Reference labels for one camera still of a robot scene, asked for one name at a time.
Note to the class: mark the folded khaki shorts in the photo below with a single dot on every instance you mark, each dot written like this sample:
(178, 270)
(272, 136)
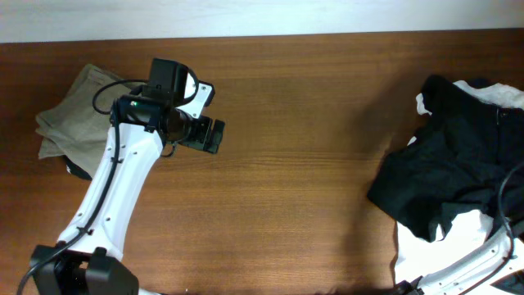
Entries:
(75, 128)

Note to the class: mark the white t-shirt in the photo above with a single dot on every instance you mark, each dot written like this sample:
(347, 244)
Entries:
(415, 256)

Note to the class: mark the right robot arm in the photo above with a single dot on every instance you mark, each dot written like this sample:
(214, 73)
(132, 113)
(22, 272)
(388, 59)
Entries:
(476, 273)

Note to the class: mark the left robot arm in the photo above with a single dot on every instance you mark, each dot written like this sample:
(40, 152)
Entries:
(87, 258)

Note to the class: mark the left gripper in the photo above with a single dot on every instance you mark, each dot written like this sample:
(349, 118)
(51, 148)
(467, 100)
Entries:
(210, 135)

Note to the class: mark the dark garment under khaki shorts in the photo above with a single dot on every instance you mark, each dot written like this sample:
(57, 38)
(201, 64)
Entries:
(75, 170)

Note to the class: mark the black shorts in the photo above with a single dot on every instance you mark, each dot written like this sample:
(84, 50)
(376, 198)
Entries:
(458, 159)

